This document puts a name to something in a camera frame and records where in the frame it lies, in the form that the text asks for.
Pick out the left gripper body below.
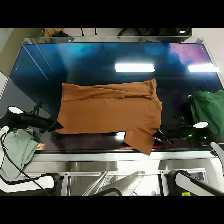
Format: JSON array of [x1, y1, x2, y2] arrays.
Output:
[[40, 119, 65, 134]]

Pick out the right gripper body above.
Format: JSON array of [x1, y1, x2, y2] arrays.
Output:
[[153, 129, 174, 145]]

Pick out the brown T-shirt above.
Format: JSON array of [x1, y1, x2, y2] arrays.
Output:
[[54, 77, 164, 156]]

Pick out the pale green garment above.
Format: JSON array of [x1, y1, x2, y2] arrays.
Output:
[[0, 128, 41, 182]]

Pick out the dark green garment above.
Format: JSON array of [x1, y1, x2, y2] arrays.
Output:
[[188, 89, 224, 138]]

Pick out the black cable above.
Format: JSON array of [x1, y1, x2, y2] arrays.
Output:
[[0, 131, 52, 197]]

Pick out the silver frame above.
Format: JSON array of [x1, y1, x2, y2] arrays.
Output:
[[21, 35, 224, 197]]

